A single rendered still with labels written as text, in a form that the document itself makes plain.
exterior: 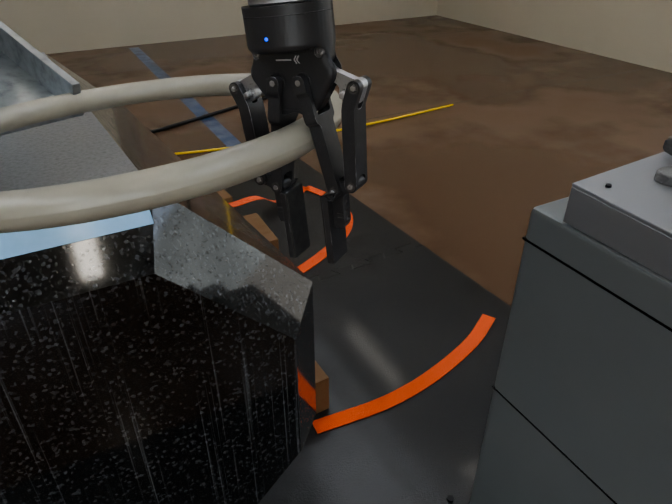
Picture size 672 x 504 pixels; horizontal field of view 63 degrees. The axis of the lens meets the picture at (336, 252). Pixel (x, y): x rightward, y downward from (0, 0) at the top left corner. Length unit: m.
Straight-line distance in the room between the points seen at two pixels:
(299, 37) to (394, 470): 1.19
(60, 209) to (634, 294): 0.70
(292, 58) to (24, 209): 0.24
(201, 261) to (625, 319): 0.61
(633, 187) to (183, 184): 0.65
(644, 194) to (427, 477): 0.89
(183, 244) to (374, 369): 1.00
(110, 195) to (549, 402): 0.83
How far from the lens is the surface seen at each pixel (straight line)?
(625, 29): 5.90
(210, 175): 0.43
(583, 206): 0.87
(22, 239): 0.81
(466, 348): 1.82
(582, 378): 0.98
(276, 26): 0.46
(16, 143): 1.08
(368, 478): 1.47
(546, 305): 0.97
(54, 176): 0.92
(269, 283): 0.94
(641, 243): 0.83
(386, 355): 1.76
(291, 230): 0.54
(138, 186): 0.42
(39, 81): 0.97
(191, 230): 0.85
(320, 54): 0.48
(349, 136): 0.48
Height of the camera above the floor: 1.21
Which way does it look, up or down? 32 degrees down
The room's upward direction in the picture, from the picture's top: straight up
